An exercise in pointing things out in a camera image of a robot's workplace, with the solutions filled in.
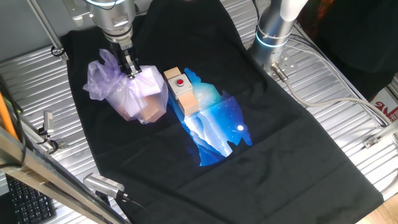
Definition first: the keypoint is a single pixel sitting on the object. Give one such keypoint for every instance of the small silver bracket mount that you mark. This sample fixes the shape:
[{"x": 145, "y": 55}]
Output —
[{"x": 48, "y": 121}]

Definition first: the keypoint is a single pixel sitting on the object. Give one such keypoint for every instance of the black fabric bundle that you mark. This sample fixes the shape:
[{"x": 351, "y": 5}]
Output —
[{"x": 357, "y": 31}]

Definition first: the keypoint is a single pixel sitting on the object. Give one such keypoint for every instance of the grey box with red button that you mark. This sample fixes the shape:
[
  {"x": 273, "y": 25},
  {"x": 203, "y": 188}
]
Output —
[{"x": 183, "y": 90}]

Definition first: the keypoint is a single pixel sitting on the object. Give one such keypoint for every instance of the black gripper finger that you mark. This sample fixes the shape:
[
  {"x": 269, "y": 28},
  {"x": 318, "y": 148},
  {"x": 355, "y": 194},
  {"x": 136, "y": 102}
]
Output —
[
  {"x": 127, "y": 68},
  {"x": 136, "y": 66}
]

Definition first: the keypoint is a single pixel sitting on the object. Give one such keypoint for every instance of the aluminium frame beam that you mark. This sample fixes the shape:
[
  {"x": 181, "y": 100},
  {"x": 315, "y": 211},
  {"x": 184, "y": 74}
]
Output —
[{"x": 31, "y": 168}]

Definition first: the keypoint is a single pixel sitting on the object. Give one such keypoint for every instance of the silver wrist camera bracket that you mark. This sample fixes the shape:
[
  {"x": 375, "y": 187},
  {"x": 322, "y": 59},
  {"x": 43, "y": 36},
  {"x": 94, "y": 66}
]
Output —
[{"x": 76, "y": 12}]

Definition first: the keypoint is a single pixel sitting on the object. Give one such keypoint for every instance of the thin metal rod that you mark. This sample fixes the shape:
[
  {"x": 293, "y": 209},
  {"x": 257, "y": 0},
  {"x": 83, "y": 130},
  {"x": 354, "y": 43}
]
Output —
[{"x": 46, "y": 28}]

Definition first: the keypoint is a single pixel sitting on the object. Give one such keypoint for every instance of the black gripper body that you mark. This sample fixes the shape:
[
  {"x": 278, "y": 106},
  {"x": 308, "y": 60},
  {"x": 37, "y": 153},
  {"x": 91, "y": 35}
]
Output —
[{"x": 122, "y": 54}]

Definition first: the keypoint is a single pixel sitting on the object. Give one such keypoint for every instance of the silver camera with grille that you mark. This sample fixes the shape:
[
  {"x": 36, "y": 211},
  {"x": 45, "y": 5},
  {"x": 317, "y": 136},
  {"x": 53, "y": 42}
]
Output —
[{"x": 102, "y": 184}]

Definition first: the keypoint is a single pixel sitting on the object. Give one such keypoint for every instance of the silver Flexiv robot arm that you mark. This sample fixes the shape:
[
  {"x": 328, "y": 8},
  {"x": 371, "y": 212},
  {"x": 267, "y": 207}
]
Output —
[{"x": 115, "y": 15}]

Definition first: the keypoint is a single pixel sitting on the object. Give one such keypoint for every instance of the purple translucent plastic bag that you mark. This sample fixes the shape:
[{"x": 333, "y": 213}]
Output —
[{"x": 102, "y": 84}]

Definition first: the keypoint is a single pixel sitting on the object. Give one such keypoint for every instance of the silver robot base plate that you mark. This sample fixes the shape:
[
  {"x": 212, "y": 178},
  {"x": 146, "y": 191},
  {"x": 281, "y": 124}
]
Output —
[{"x": 290, "y": 63}]

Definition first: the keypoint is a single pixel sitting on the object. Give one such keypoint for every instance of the long tan wooden block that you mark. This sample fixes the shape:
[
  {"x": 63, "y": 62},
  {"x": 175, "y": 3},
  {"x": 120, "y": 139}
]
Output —
[{"x": 189, "y": 105}]

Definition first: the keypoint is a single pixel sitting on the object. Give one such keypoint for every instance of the orange-tan block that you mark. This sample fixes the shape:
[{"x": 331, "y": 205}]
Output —
[{"x": 150, "y": 110}]

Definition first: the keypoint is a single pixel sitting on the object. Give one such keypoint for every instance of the black t-shirt with blue print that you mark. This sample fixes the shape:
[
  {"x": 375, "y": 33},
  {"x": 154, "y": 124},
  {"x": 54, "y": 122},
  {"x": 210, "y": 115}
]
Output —
[{"x": 248, "y": 186}]

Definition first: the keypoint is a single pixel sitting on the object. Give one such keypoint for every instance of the aluminium angle bracket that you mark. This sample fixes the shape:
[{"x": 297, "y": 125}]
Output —
[{"x": 382, "y": 133}]

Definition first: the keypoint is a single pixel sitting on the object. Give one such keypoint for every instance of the black computer keyboard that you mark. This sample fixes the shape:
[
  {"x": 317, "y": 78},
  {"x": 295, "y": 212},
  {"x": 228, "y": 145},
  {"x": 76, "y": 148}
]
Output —
[{"x": 28, "y": 202}]

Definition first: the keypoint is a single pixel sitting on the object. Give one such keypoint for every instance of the white box with red print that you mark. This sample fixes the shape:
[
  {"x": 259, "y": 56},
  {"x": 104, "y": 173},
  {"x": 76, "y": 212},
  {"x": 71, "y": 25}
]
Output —
[{"x": 385, "y": 105}]

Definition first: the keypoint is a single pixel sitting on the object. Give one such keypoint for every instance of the orange pole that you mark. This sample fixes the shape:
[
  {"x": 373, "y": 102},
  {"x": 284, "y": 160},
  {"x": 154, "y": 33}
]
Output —
[{"x": 6, "y": 118}]

